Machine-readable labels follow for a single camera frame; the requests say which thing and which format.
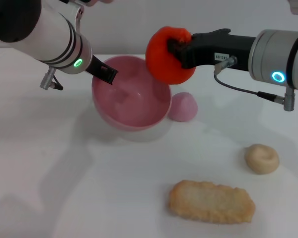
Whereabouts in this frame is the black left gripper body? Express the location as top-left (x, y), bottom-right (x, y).
top-left (85, 55), bottom-right (103, 78)

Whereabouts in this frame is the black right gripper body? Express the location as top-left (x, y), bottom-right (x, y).
top-left (180, 28), bottom-right (258, 73)

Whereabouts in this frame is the orange toy fruit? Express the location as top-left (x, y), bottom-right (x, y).
top-left (145, 25), bottom-right (197, 85)

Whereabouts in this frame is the pink plastic bowl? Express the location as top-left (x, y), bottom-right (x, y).
top-left (91, 56), bottom-right (173, 132)

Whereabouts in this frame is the pink toy bun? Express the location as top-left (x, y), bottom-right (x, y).
top-left (168, 92), bottom-right (198, 123)

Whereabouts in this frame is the beige toy doughnut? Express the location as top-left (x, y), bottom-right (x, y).
top-left (244, 143), bottom-right (280, 175)

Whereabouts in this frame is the golden toy toast slice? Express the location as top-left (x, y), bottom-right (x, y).
top-left (168, 179), bottom-right (256, 225)

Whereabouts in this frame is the right gripper cable with plugs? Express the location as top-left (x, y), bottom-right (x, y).
top-left (213, 55), bottom-right (297, 113)

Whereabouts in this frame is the left gripper cable with plug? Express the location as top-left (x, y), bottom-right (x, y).
top-left (39, 67), bottom-right (64, 91)

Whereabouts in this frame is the left wrist camera housing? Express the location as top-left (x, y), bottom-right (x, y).
top-left (60, 0), bottom-right (115, 6)

